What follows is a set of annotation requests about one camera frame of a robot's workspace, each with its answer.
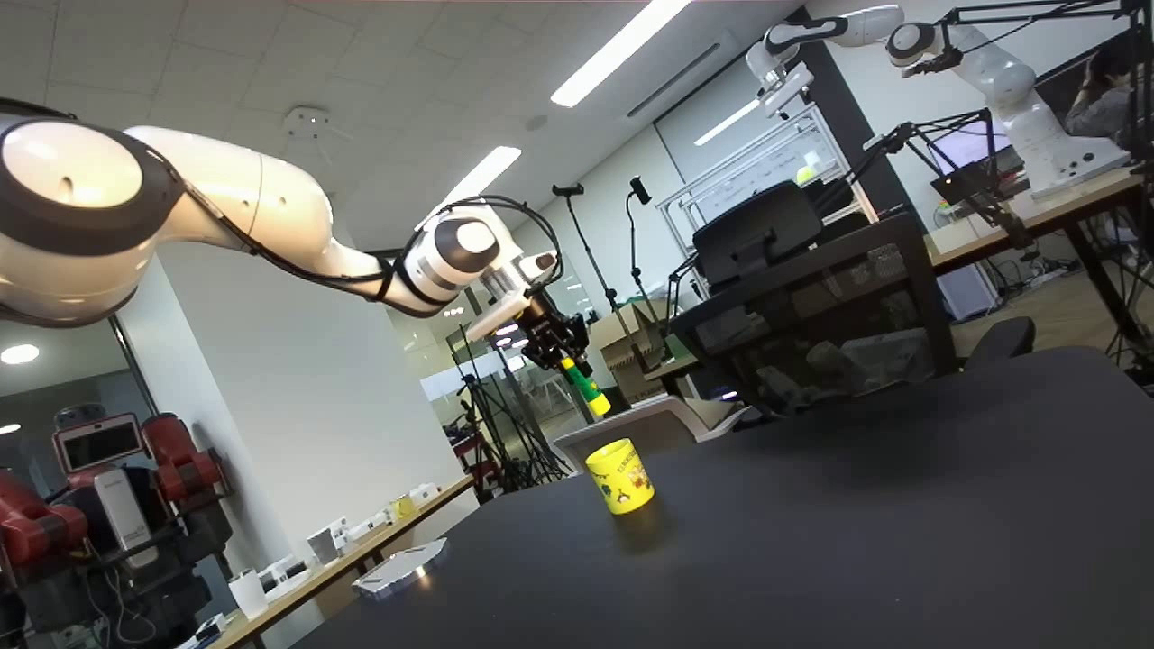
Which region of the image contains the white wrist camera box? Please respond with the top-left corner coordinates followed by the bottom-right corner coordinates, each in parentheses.
top-left (463, 280), bottom-right (541, 348)

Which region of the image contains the yellow mug cup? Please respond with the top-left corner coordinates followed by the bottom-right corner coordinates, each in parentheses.
top-left (581, 434), bottom-right (661, 522)

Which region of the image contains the wooden workbench with black frame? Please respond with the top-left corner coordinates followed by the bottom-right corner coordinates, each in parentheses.
top-left (921, 157), bottom-right (1154, 379)

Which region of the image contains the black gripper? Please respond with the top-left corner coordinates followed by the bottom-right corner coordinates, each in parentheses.
top-left (515, 300), bottom-right (595, 379)

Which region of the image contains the short ceiling light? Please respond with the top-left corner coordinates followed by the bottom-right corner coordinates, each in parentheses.
top-left (432, 141), bottom-right (527, 222)

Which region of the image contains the white plastic tray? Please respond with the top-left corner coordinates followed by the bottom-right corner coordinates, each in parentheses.
top-left (349, 534), bottom-right (451, 601)

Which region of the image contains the long ceiling light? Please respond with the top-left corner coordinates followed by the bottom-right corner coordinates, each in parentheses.
top-left (548, 0), bottom-right (695, 113)

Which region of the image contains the long wooden bench table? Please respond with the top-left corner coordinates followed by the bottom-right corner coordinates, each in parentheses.
top-left (207, 472), bottom-right (481, 649)

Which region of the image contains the red humanoid robot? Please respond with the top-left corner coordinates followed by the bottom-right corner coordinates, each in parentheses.
top-left (0, 405), bottom-right (243, 649)

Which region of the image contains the yellow green glue stick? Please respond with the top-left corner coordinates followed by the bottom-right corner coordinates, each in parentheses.
top-left (557, 354), bottom-right (616, 423)

